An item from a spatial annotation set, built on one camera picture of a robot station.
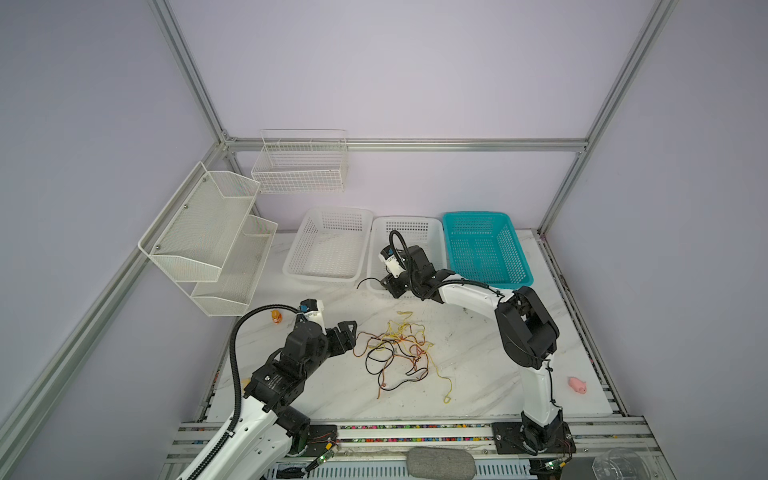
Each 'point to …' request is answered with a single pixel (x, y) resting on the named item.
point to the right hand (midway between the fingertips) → (382, 278)
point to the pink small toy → (577, 384)
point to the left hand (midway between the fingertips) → (344, 329)
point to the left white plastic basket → (331, 246)
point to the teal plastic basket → (484, 247)
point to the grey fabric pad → (436, 463)
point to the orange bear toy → (276, 316)
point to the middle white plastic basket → (424, 231)
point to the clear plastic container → (619, 463)
